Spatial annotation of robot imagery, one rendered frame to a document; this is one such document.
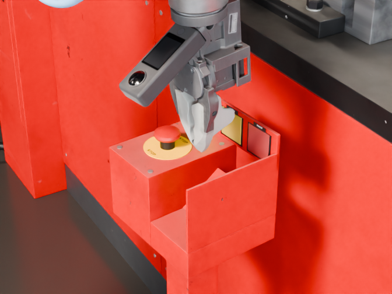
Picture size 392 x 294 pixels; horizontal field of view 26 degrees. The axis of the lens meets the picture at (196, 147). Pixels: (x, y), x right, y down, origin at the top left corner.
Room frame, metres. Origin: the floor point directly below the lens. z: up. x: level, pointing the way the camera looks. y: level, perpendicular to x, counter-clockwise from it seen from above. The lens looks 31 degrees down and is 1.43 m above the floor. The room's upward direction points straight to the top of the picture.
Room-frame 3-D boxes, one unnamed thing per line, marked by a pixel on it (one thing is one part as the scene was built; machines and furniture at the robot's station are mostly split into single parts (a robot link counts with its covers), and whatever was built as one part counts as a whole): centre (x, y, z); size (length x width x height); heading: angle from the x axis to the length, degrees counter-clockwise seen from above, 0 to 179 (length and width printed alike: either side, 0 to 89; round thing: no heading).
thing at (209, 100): (0.97, -0.01, 0.92); 0.05 x 0.02 x 0.09; 36
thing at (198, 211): (1.05, 0.01, 0.75); 0.20 x 0.16 x 0.18; 36
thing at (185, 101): (1.01, -0.01, 0.87); 0.06 x 0.03 x 0.09; 126
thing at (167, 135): (1.08, 0.04, 0.79); 0.04 x 0.04 x 0.04
